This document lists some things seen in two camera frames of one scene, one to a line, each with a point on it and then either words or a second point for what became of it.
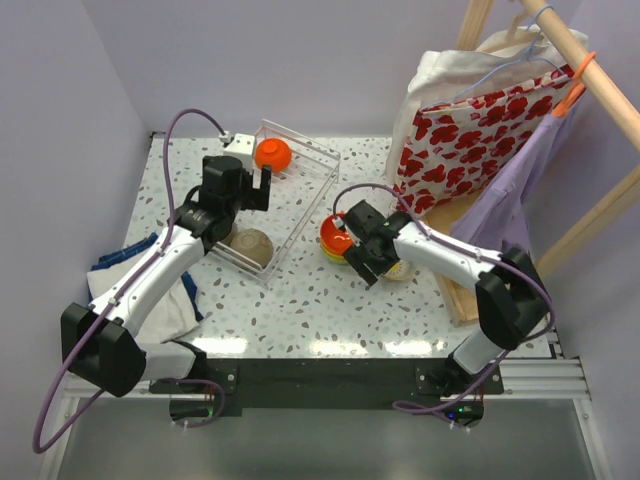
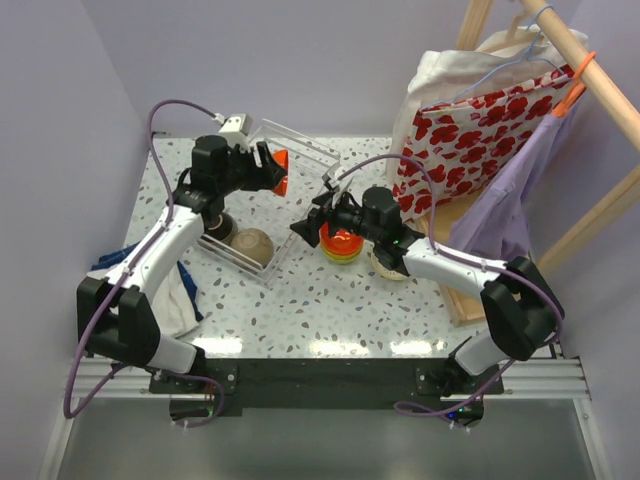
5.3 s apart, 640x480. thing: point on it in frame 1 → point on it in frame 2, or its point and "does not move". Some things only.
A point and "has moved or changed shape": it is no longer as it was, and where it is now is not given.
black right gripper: (359, 247) → (309, 228)
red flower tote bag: (452, 149) does not move
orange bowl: (274, 152) has moved or changed shape
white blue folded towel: (177, 316) does not move
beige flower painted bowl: (254, 244) does not move
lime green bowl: (338, 261) does not move
